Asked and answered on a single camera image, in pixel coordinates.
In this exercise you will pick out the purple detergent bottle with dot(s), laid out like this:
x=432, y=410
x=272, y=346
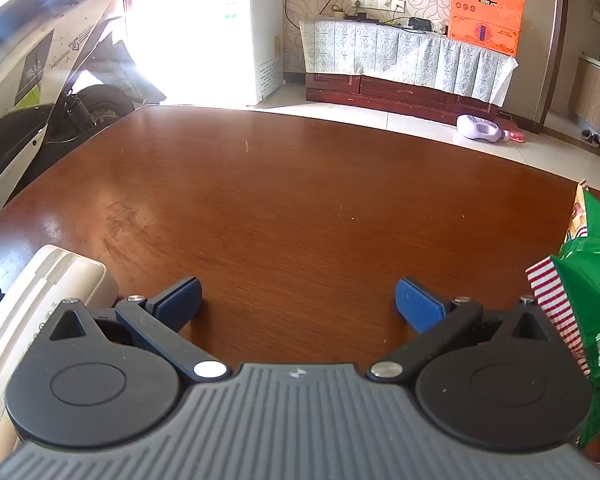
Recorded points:
x=475, y=127

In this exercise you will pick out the wooden kitchen counter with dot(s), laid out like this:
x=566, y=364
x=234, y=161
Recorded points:
x=595, y=95

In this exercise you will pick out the tv cabinet with white cloth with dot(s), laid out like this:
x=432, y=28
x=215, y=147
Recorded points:
x=380, y=50

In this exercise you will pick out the orange cardboard box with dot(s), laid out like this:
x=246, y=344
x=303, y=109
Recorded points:
x=485, y=15

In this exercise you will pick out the red pouch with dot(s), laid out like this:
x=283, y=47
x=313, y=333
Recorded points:
x=515, y=136

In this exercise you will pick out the green striped-edge snack bag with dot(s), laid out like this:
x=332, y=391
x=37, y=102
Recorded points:
x=595, y=280

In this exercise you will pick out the dark wooden television cabinet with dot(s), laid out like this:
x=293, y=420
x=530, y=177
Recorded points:
x=405, y=95

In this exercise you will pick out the white chest freezer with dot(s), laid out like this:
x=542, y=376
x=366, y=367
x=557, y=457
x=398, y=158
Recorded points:
x=260, y=35

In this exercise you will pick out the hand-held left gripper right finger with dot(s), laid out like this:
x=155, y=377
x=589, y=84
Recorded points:
x=420, y=305

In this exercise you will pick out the black set-top box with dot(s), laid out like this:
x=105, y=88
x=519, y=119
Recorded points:
x=420, y=24

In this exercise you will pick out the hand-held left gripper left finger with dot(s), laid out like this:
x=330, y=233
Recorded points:
x=180, y=300

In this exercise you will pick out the black flat device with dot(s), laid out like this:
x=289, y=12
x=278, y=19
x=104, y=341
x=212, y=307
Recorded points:
x=361, y=17

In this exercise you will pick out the cream plastic case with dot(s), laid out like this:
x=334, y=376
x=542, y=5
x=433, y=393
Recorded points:
x=30, y=310

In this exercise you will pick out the white electric scooter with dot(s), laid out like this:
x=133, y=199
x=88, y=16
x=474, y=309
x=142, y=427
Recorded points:
x=30, y=70

